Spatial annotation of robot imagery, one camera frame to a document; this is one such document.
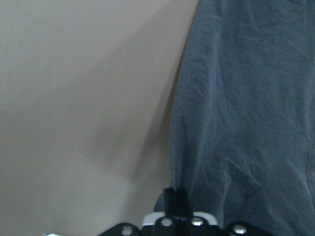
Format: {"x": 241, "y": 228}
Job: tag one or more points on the black printed t-shirt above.
{"x": 242, "y": 139}

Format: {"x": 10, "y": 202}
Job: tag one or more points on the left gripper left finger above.
{"x": 162, "y": 223}

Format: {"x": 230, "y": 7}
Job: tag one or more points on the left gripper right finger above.
{"x": 196, "y": 223}

